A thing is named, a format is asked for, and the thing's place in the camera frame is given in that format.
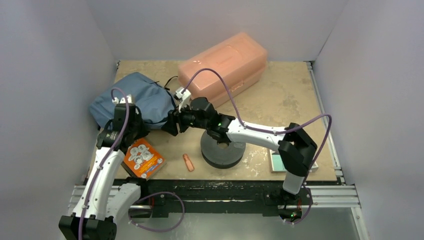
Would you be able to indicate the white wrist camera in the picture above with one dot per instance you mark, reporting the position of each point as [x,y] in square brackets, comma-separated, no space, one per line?
[183,96]
[128,99]

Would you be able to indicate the copper coloured marker pen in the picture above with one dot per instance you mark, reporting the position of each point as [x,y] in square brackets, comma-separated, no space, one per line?
[188,162]

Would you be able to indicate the black aluminium base frame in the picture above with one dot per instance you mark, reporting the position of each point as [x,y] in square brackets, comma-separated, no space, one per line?
[230,197]

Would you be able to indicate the teal paperback book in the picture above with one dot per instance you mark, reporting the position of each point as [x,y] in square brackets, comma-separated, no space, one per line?
[276,163]

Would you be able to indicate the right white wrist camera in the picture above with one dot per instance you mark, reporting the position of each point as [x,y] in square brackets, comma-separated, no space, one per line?
[183,96]

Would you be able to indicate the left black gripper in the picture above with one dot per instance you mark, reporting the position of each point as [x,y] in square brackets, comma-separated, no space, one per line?
[144,131]

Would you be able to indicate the blue student backpack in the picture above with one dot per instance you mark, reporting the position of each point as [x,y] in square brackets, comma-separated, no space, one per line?
[153,100]

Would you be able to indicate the orange illustrated book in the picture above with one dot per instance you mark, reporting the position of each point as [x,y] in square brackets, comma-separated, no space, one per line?
[142,160]

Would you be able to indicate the pink plastic storage box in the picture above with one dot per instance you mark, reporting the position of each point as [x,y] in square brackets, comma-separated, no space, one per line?
[235,64]

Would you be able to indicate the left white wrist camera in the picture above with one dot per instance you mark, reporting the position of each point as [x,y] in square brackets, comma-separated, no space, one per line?
[128,99]

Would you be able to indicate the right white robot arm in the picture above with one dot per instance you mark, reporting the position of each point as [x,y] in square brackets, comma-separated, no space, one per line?
[295,147]

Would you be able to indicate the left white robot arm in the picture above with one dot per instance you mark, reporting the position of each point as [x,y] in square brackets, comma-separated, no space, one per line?
[95,215]

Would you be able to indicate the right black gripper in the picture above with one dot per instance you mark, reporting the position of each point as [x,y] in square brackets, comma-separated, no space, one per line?
[178,118]

